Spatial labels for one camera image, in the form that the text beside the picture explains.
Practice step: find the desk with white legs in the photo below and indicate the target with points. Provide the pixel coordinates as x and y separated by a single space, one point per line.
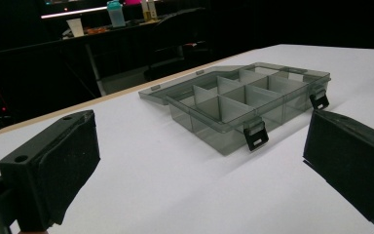
94 65

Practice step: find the lit white light bar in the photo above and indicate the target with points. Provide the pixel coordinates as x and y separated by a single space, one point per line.
74 12

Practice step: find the teal plastic bottle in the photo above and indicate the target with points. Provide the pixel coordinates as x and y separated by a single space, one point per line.
116 14

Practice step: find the white table cover sheet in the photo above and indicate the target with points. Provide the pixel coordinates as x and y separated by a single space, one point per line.
175 195

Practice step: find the white paper cup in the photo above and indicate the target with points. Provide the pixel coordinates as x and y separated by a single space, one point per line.
76 27

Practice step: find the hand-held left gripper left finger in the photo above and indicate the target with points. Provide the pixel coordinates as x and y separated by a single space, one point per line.
55 169

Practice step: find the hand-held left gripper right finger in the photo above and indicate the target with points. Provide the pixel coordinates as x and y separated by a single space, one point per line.
350 165

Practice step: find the pale yellow bottle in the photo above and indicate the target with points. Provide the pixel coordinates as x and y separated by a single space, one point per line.
153 11
145 11

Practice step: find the grey transparent compartment box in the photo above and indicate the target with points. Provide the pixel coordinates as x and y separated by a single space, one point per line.
233 110

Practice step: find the wooden work table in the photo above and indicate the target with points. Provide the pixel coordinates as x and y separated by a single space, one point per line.
126 91

